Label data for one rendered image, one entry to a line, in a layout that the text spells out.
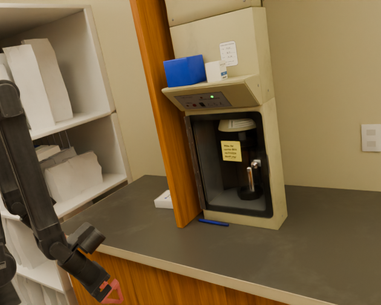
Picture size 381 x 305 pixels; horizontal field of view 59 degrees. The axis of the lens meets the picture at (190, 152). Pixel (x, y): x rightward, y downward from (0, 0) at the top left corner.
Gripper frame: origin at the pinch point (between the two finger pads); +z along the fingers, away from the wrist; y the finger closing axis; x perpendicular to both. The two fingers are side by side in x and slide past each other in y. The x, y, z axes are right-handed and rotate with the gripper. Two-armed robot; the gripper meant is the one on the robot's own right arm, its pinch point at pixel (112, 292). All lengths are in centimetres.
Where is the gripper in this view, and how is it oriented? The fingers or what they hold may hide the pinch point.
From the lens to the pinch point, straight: 107.3
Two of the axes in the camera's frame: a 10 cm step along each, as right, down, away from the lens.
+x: -6.0, 7.0, -3.8
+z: 5.0, 7.0, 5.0
